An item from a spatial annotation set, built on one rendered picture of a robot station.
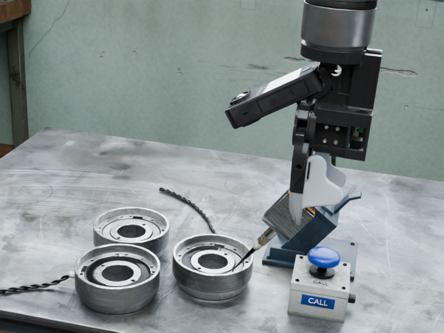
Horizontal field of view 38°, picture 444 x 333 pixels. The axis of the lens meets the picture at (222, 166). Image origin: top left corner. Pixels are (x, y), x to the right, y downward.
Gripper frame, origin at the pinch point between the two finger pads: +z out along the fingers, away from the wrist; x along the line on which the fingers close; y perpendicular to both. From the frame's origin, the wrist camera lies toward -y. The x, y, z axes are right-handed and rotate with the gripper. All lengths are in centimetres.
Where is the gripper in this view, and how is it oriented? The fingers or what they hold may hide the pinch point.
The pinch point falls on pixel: (295, 208)
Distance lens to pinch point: 78.3
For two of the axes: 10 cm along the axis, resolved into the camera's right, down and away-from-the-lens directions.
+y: 9.7, 1.5, -2.0
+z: -0.7, 9.2, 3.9
